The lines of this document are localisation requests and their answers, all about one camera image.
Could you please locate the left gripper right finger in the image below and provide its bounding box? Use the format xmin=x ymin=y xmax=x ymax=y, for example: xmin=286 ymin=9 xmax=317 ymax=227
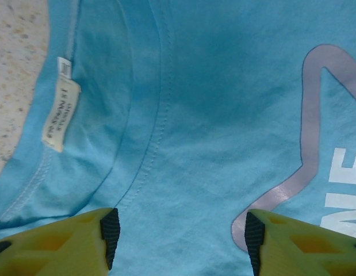
xmin=244 ymin=209 xmax=356 ymax=276

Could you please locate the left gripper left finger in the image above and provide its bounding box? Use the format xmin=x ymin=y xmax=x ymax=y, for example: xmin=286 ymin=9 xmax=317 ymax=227
xmin=0 ymin=207 xmax=121 ymax=276

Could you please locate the light blue t-shirt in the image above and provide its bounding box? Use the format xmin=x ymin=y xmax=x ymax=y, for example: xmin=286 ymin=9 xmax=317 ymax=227
xmin=0 ymin=0 xmax=356 ymax=276

